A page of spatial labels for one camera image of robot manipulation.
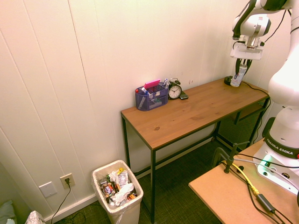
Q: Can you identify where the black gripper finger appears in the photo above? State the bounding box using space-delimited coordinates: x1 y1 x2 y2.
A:
244 59 254 76
234 58 242 79

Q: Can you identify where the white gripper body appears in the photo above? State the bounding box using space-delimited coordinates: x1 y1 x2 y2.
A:
230 35 266 61

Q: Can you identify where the silver drink can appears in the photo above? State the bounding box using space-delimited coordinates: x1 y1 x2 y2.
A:
230 64 248 88

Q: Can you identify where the white plastic trash bin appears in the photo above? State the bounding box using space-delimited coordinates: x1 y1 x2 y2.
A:
91 160 144 224

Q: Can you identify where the black desk lamp with bulb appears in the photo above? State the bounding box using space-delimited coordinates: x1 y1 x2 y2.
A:
223 32 248 86

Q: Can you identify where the black twin-bell alarm clock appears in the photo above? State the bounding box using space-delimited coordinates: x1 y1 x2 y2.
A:
168 77 183 100

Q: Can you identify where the pink sticky note pad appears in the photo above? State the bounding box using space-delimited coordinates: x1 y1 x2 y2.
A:
144 79 161 89

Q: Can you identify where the black metal clamp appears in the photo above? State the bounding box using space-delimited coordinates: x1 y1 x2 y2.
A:
211 141 250 175

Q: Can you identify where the purple mesh desk organizer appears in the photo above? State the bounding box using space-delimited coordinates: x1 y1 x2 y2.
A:
135 82 169 112

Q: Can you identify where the light wooden robot mounting board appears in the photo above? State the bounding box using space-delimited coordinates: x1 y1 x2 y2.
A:
188 137 299 224

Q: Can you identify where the white printed packet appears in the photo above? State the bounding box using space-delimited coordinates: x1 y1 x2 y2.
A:
116 174 129 187

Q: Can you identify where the crumpled white tissue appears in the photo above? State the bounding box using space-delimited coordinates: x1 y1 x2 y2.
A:
109 183 135 207

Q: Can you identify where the colourful snack wrapper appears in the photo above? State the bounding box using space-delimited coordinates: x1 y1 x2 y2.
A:
100 181 117 196

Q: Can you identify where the white patterned cloth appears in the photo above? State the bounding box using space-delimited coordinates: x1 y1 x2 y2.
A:
24 210 46 224

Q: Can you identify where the teal pillow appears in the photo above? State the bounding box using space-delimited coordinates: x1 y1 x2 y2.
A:
0 199 17 224

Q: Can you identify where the black lamp cord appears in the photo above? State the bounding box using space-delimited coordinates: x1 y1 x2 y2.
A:
242 81 271 144

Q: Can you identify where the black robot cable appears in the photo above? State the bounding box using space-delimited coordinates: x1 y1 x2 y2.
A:
263 9 287 45

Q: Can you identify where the wooden desk with black frame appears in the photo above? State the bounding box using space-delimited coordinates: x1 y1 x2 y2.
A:
120 77 273 224

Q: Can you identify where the grey cable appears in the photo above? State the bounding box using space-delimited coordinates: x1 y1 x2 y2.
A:
233 158 299 185

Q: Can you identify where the yellow network cable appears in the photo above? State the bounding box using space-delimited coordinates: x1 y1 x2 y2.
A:
221 160 260 196

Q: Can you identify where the black cable adapter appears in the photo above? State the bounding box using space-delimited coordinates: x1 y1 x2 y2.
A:
256 194 276 214

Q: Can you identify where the beige wall power outlet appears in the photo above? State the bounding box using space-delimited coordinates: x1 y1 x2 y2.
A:
59 173 76 189

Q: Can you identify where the black power cord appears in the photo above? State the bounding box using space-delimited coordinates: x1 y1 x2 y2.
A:
50 178 72 224

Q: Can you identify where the white blank wall plate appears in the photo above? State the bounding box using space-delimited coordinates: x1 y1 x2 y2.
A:
38 181 58 198

